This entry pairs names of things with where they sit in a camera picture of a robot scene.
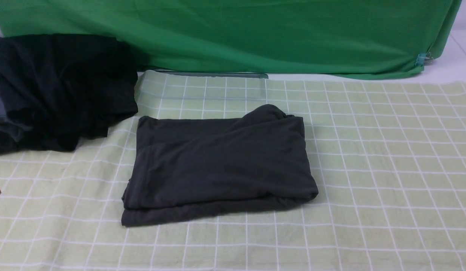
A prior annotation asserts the dark gray long-sleeve shirt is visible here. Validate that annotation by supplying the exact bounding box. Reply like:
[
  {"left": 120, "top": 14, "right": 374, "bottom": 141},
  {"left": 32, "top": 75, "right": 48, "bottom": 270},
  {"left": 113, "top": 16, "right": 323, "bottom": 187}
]
[{"left": 121, "top": 104, "right": 319, "bottom": 227}]

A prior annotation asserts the light green checkered tablecloth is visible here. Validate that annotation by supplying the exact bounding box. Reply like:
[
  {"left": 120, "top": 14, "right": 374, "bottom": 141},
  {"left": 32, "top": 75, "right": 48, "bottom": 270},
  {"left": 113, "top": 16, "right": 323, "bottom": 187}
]
[{"left": 0, "top": 72, "right": 466, "bottom": 271}]

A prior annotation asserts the green backdrop cloth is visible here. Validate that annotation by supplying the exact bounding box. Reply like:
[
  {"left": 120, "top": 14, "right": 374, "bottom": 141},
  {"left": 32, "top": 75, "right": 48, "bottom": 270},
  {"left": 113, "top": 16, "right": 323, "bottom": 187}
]
[{"left": 0, "top": 0, "right": 461, "bottom": 80}]

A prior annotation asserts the pile of black clothes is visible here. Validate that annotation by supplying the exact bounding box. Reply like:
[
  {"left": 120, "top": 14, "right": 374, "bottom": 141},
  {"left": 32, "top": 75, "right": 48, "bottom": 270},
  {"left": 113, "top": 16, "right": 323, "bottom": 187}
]
[{"left": 0, "top": 34, "right": 138, "bottom": 155}]

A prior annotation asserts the blue binder clip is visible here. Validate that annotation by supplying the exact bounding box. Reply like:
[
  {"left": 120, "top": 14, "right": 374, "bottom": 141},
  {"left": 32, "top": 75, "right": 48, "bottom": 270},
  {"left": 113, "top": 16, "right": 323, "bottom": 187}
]
[{"left": 415, "top": 52, "right": 434, "bottom": 67}]

